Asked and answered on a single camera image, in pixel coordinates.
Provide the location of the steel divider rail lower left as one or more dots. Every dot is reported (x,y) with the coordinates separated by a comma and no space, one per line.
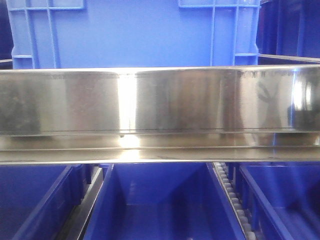
(76,225)

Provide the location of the dark blue bin upper right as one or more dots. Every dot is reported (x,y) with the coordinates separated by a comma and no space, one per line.
(289,28)

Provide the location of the stainless steel shelf rail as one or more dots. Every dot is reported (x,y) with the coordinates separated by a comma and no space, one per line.
(258,113)

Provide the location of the dark blue bin lower right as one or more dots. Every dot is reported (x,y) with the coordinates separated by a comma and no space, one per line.
(282,201)

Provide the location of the light blue plastic crate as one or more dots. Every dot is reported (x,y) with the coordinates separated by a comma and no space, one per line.
(57,34)

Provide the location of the dark blue bin lower centre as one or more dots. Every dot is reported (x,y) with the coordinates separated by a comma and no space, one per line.
(162,201)

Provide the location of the dark blue bin lower left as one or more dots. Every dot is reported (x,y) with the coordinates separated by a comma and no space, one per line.
(36,200)

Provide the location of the dark blue bin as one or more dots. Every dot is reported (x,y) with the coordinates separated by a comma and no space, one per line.
(289,28)
(282,201)
(36,200)
(162,201)

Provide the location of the white roller track strip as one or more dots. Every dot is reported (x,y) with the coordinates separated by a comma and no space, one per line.
(221,171)

